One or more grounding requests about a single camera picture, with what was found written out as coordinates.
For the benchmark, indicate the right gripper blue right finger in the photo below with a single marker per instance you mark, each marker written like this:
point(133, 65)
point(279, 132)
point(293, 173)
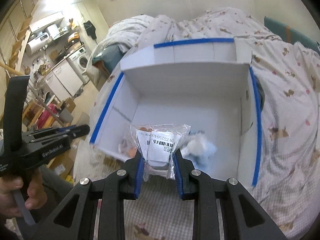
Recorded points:
point(182, 170)

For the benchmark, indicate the clear bag with barcode label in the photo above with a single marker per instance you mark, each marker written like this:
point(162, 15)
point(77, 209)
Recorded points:
point(157, 144)

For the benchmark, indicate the teal pillow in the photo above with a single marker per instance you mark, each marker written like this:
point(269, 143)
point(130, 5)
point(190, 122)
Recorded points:
point(107, 59)

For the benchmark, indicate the checkered patterned bed sheet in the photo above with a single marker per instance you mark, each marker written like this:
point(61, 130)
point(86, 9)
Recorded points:
point(287, 77)

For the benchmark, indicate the white cardboard box blue edges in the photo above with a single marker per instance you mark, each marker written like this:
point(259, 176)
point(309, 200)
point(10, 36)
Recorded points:
point(207, 84)

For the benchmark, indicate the person's left hand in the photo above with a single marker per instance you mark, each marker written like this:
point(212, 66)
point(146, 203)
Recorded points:
point(10, 188)

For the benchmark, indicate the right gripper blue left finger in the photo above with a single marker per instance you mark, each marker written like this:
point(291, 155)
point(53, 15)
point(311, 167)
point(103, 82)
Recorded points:
point(134, 176)

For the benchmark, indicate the light blue plush toy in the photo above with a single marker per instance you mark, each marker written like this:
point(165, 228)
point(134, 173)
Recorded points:
point(199, 150)

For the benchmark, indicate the white water heater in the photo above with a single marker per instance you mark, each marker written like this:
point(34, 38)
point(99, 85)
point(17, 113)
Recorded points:
point(37, 43)

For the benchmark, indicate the white washing machine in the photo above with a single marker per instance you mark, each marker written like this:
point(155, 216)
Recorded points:
point(78, 61)

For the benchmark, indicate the teal headboard cushion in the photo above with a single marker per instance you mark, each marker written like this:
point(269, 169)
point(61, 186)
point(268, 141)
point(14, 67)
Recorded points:
point(288, 34)

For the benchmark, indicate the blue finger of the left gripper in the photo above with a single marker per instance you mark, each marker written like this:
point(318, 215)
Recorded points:
point(78, 131)
point(62, 129)

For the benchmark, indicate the white kitchen cabinet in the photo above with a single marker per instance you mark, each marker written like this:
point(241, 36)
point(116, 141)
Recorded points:
point(63, 81)

